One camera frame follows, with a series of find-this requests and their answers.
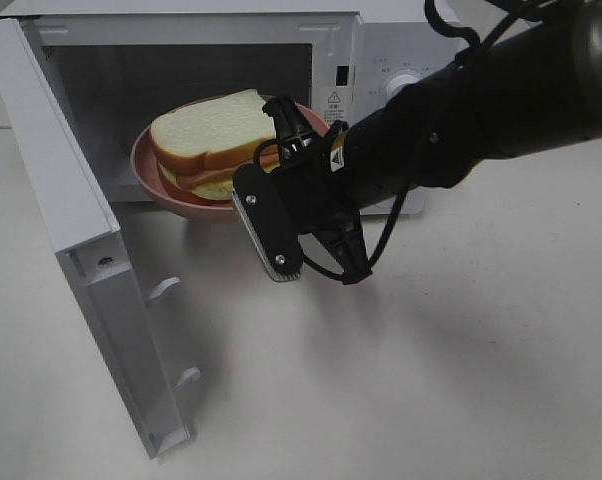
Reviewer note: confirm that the warning label sticker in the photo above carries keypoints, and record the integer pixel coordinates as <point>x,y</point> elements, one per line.
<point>334,104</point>

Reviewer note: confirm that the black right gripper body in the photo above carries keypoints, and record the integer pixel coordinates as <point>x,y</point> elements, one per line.
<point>302,182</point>

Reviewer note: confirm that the white bread top slice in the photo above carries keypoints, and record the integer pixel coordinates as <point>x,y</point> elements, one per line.
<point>212,134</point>

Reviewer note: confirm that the white microwave oven body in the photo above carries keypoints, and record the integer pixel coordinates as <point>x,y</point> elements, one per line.
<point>122,63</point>

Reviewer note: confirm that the ham slice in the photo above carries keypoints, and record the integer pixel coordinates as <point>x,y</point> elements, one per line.
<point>189,182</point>

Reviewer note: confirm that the white upper power knob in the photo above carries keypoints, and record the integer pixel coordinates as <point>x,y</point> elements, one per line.
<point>397,82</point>

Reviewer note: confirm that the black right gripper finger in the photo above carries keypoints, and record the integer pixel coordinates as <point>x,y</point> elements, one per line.
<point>293,131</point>
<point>269,227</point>

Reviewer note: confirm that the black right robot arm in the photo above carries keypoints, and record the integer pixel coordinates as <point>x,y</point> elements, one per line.
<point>534,83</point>

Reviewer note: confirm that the pink round plate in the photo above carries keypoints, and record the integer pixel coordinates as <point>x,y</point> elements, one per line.
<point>147,170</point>

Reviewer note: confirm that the white microwave door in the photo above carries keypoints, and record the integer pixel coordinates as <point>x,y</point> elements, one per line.
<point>86,237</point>

